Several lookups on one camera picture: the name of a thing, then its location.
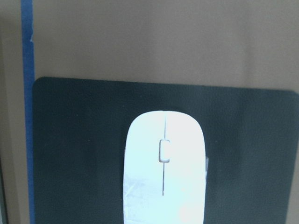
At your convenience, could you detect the white computer mouse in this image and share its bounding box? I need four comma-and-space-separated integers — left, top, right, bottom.
123, 111, 206, 224

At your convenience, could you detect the black mouse pad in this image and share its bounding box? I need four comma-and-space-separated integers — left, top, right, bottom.
28, 77, 299, 224

